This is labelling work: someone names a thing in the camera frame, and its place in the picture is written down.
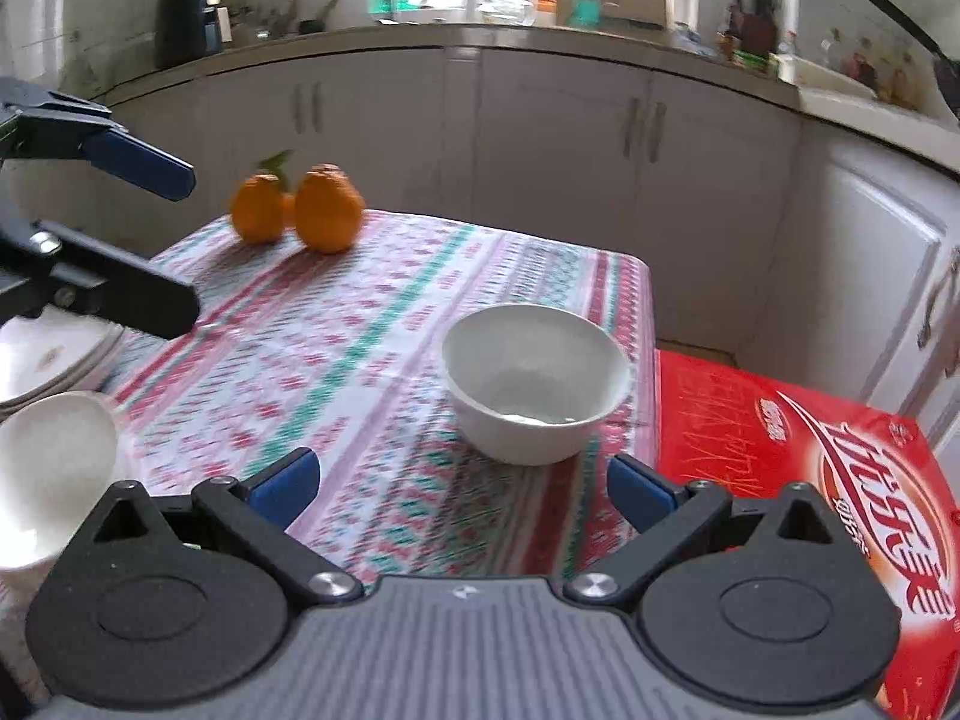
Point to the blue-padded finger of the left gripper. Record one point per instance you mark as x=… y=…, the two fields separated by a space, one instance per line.
x=121 y=155

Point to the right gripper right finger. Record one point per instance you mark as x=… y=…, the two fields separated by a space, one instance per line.
x=672 y=523

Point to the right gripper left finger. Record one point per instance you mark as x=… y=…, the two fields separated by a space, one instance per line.
x=250 y=518

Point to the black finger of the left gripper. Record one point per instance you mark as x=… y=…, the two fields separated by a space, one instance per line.
x=92 y=278

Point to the large white fruit-print plate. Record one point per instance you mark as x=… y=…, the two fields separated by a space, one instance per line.
x=53 y=354

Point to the white bowl pink pattern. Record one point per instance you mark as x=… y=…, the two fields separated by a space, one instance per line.
x=59 y=455

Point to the orange with leaf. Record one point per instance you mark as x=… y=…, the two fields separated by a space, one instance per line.
x=260 y=210

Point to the black coffee machine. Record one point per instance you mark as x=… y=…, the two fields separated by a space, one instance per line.
x=187 y=30

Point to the bumpy orange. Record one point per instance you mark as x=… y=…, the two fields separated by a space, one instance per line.
x=329 y=211

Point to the red cardboard box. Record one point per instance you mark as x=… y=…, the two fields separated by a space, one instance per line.
x=754 y=435

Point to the patterned tablecloth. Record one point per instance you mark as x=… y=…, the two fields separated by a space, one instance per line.
x=341 y=355

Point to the teal container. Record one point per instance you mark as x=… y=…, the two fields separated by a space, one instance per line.
x=585 y=14

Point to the white dish tub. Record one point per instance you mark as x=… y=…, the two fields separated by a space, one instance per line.
x=806 y=74

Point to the knife block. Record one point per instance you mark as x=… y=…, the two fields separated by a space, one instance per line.
x=754 y=25

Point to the black wok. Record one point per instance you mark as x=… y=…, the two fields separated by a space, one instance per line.
x=945 y=69

